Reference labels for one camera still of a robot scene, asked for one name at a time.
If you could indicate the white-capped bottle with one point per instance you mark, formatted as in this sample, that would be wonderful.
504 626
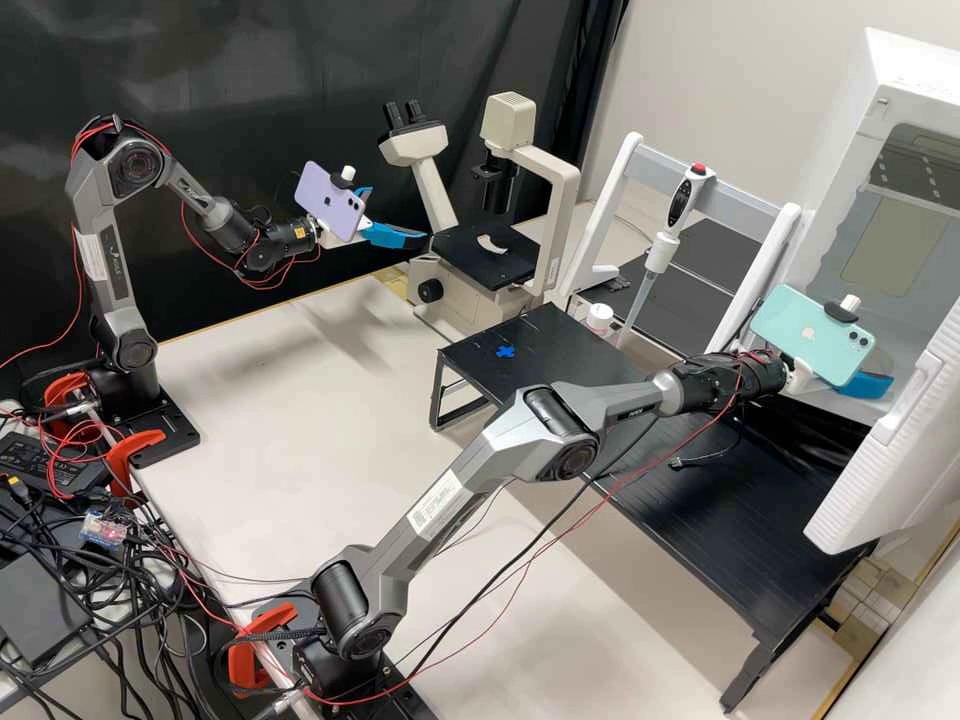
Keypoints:
600 319

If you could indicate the small circuit board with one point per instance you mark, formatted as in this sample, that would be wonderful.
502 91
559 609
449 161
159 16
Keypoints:
101 527

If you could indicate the black platform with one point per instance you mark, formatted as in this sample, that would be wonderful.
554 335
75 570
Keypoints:
731 240
735 525
690 300
555 352

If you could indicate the black power adapter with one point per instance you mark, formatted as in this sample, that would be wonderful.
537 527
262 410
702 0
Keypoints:
45 465

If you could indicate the wrist camera phone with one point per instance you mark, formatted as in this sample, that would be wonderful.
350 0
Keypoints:
810 330
330 199

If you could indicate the cream microscope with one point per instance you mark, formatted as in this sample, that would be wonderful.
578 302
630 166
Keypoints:
450 289

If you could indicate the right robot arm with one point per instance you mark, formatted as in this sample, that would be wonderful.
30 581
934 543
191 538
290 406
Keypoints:
465 480

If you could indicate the right wrist camera phone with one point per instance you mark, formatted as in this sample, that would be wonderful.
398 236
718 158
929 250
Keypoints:
810 330

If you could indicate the orange clamp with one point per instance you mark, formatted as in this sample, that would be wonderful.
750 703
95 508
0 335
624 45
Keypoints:
139 442
244 660
64 390

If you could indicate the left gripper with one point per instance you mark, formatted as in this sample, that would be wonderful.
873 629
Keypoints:
363 229

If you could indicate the pipette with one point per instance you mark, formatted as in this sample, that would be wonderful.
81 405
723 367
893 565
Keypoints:
685 199

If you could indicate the white incubator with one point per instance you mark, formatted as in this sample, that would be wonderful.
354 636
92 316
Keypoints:
855 112

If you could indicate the left wrist camera phone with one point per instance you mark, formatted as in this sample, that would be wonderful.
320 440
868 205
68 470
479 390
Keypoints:
330 199

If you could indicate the black flat box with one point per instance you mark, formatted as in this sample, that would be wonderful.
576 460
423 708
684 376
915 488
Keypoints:
37 607

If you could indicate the white pipette stand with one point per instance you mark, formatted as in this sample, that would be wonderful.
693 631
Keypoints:
609 199

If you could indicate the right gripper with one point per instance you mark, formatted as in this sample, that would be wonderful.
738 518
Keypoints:
806 377

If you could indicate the incubator door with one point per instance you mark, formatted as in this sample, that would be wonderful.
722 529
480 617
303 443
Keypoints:
885 465

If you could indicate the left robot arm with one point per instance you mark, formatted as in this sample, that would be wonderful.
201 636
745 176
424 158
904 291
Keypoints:
97 195

